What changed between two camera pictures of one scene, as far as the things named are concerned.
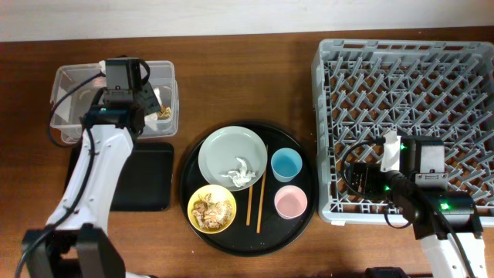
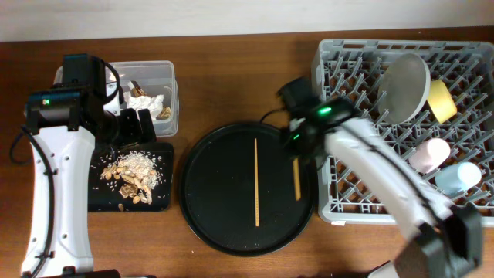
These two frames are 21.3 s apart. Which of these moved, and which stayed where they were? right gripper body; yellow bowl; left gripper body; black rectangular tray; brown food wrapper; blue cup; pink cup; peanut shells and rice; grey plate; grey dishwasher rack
Moved: yellow bowl; blue cup; peanut shells and rice; grey plate; right gripper body; pink cup; left gripper body
Stayed: black rectangular tray; grey dishwasher rack; brown food wrapper
